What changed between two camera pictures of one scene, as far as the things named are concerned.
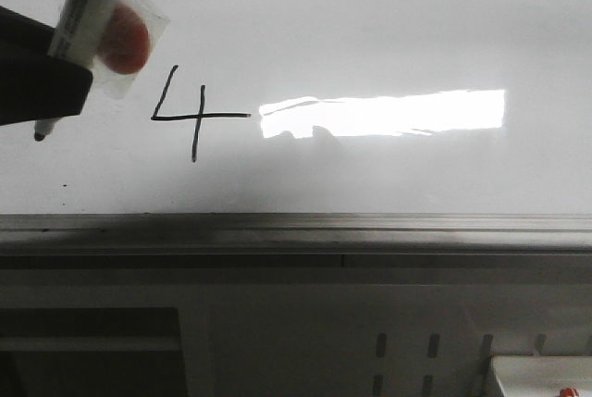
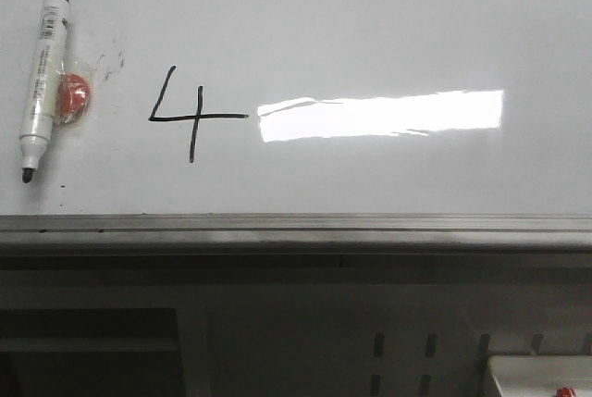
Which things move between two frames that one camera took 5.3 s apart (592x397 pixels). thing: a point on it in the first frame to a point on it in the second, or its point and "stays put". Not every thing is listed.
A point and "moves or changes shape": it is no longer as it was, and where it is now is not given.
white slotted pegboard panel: (393, 340) stays put
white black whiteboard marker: (82, 23) moves or changes shape
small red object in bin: (569, 392) stays put
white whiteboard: (327, 83) stays put
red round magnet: (132, 31) moves or changes shape
